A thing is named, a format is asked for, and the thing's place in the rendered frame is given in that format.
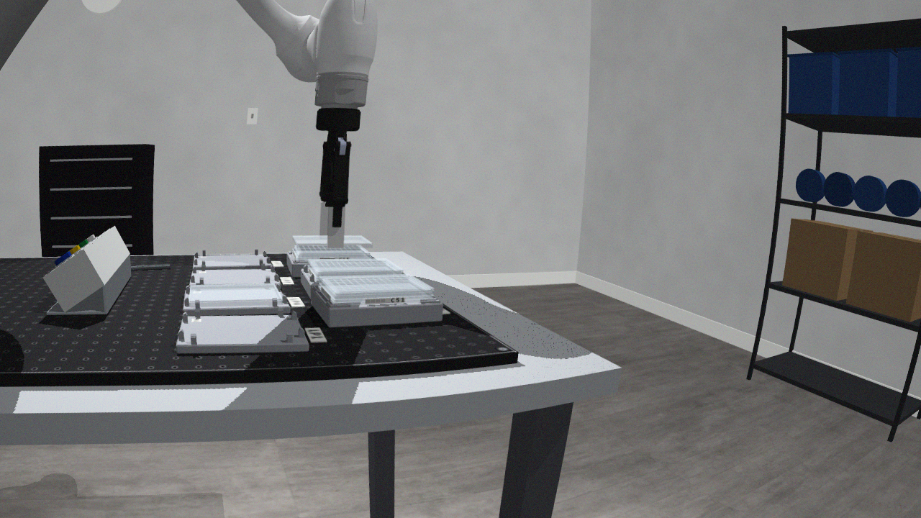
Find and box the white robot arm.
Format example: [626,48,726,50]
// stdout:
[0,0,378,109]

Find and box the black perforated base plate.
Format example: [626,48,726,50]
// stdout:
[0,253,519,387]

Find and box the white button panel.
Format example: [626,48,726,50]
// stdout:
[43,226,170,315]

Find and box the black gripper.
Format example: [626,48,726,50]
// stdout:
[316,108,361,248]

